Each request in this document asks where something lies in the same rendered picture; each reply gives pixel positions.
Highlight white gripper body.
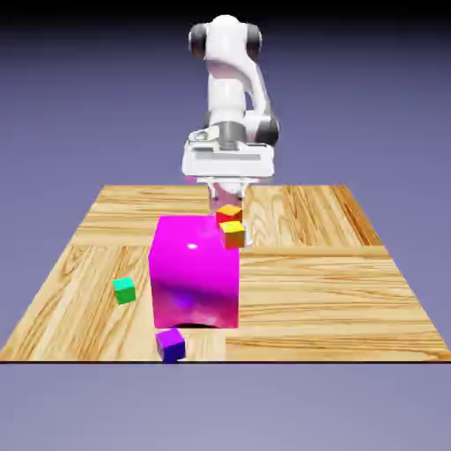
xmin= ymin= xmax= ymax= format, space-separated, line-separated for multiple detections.
xmin=181 ymin=142 xmax=277 ymax=186

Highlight small orange cube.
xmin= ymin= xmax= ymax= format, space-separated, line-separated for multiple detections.
xmin=215 ymin=203 xmax=244 ymax=226

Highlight small yellow cube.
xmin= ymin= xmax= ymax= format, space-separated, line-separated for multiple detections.
xmin=218 ymin=219 xmax=247 ymax=250

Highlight small green cube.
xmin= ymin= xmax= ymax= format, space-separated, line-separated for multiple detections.
xmin=112 ymin=276 xmax=137 ymax=306

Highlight small purple cube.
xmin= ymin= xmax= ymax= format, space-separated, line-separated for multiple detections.
xmin=155 ymin=327 xmax=187 ymax=365

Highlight large magenta box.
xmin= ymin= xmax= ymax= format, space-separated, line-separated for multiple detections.
xmin=147 ymin=213 xmax=241 ymax=329

